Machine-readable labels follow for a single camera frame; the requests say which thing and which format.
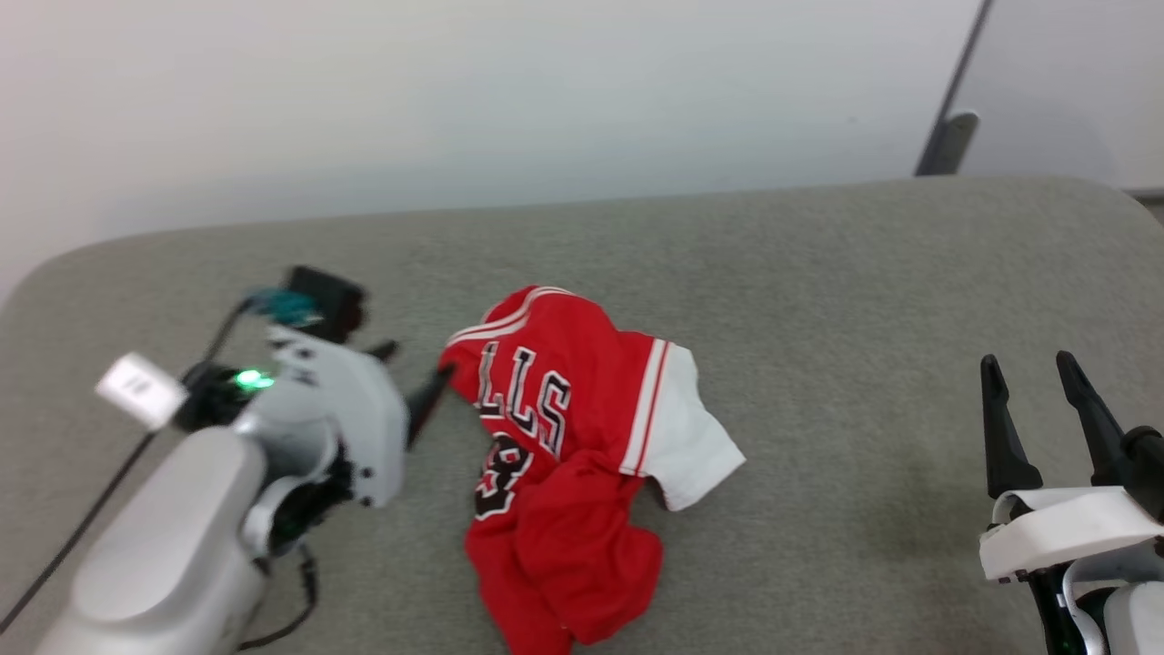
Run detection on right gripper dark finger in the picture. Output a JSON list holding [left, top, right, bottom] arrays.
[[1056, 350, 1130, 489], [979, 354, 1045, 500]]

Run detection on long black cable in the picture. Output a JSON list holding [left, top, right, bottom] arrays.
[[0, 298, 251, 634]]

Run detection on grey metal bracket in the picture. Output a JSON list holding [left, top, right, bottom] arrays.
[[914, 111, 981, 177]]

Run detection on short black looped cable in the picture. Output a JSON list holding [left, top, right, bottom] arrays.
[[236, 540, 320, 652]]

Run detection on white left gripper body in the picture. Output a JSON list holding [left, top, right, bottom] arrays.
[[262, 326, 412, 510]]

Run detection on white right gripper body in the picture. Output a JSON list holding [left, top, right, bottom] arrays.
[[978, 486, 1164, 584]]

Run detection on red and white basketball jersey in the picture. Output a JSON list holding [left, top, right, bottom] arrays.
[[438, 285, 748, 655]]

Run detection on teal cable connector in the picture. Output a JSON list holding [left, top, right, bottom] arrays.
[[244, 287, 324, 328]]

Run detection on white paper cable tag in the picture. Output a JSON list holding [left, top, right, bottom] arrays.
[[95, 352, 189, 431]]

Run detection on light grey partition panel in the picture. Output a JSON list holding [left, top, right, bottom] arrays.
[[915, 0, 1164, 194]]

